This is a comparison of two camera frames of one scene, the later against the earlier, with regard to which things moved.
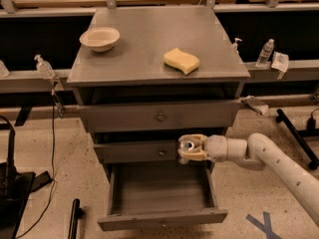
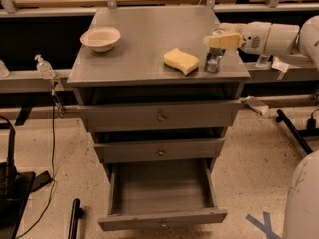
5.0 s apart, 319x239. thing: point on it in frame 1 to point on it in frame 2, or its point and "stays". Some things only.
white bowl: x=100 y=39 stays
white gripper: x=216 y=147 to x=254 y=37
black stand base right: x=300 y=135 stays
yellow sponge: x=179 y=60 stays
